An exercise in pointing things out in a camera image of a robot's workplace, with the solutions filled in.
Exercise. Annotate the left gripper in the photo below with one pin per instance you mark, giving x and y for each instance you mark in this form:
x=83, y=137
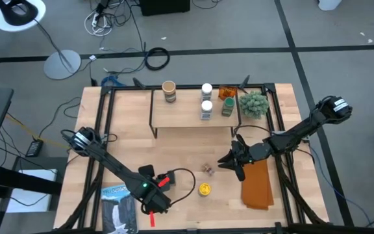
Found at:
x=156, y=200

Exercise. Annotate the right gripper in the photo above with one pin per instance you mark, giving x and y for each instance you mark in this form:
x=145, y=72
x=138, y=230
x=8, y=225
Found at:
x=256, y=153

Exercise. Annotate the small cork-lid saffron jar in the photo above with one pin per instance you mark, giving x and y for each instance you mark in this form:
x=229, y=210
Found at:
x=208, y=169

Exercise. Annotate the yellow-lid brown spice can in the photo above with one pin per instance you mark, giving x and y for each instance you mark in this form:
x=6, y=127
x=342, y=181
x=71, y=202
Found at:
x=204, y=189

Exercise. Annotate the green-lid oregano jar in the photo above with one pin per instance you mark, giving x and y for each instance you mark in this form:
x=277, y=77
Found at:
x=228, y=103

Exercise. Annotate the white-lid glass spice jar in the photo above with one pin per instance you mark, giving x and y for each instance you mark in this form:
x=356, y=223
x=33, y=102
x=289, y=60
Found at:
x=206, y=88
x=206, y=105

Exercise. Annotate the orange taco seasoning pouch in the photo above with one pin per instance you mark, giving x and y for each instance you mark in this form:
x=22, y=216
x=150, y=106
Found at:
x=227, y=92

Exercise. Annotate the furikake seasoning jar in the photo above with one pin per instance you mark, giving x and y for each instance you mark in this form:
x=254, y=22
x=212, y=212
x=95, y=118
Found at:
x=169, y=92

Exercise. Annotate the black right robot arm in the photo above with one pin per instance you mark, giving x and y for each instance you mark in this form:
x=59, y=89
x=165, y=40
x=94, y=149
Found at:
x=304, y=128

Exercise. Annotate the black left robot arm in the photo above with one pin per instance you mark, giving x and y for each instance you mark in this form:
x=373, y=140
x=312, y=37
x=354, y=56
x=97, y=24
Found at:
x=115, y=165

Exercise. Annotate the wooden shelf black metal legs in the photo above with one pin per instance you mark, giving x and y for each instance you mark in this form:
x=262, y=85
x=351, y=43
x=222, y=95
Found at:
x=180, y=113

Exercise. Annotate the orange folded cloth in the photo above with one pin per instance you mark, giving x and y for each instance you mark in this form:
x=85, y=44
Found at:
x=256, y=191

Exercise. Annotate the Yellowstone picture book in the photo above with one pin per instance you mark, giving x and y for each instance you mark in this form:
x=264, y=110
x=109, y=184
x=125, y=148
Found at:
x=119, y=208

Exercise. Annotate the grey metal mounting plate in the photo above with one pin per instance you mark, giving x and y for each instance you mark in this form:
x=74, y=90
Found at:
x=278, y=133

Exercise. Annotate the artificial green potted plant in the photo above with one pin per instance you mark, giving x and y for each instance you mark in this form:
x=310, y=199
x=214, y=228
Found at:
x=253, y=104

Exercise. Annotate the white box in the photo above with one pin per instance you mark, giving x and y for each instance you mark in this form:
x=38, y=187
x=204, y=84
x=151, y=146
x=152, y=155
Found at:
x=31, y=191

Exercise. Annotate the black power adapter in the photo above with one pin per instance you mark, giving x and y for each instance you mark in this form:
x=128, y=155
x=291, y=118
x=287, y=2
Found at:
x=34, y=148

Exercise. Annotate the white floor lamp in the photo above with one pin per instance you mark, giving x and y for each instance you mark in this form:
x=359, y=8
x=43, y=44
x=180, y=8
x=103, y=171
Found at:
x=62, y=65

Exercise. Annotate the black box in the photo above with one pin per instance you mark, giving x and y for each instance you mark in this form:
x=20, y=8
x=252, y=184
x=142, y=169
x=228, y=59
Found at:
x=164, y=6

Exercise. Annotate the white trash bin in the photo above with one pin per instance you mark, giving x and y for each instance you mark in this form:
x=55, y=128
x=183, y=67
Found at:
x=330, y=4

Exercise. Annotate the white power strip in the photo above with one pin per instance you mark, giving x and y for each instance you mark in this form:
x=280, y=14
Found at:
x=95, y=21

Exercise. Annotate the black metal table frame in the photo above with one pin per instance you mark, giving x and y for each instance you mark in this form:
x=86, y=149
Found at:
x=106, y=89

